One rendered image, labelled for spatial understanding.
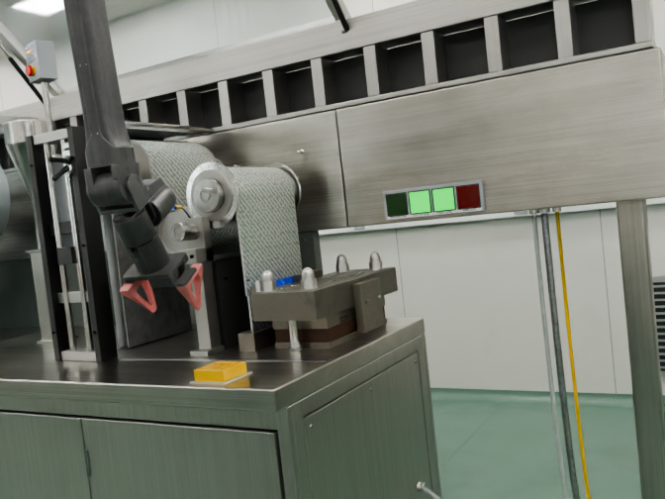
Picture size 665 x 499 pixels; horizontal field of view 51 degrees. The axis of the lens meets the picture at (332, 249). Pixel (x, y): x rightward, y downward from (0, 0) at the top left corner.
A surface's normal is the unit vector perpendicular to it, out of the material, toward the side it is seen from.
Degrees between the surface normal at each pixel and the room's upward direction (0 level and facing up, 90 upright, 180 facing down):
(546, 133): 90
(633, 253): 90
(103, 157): 94
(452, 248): 90
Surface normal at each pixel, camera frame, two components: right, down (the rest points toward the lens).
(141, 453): -0.49, 0.11
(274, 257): 0.87, -0.07
